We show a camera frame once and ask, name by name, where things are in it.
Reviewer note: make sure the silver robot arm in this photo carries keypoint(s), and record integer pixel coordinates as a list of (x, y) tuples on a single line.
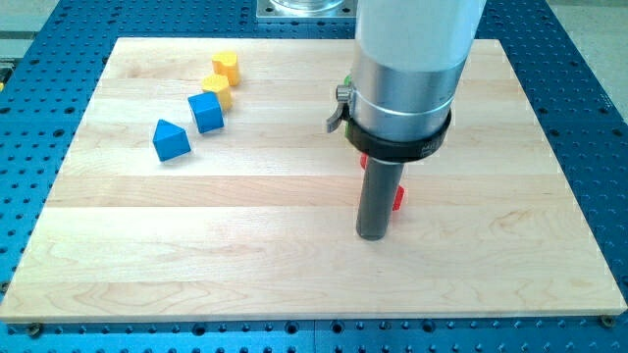
[(409, 56)]

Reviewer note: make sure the red circle block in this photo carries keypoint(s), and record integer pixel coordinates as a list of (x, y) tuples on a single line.
[(398, 199)]

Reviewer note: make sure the wooden board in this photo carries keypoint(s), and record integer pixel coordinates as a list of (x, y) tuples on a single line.
[(257, 221)]

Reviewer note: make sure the blue cube block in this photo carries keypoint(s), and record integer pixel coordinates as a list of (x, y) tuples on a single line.
[(206, 111)]

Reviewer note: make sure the yellow hexagon block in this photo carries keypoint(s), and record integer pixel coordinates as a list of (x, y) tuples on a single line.
[(219, 85)]

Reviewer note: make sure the yellow heart block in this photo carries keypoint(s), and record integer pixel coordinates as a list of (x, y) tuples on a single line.
[(226, 64)]

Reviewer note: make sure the blue triangle block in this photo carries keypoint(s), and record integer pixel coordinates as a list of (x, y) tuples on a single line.
[(170, 141)]

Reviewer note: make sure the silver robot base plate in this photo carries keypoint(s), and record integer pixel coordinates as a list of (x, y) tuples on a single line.
[(305, 9)]

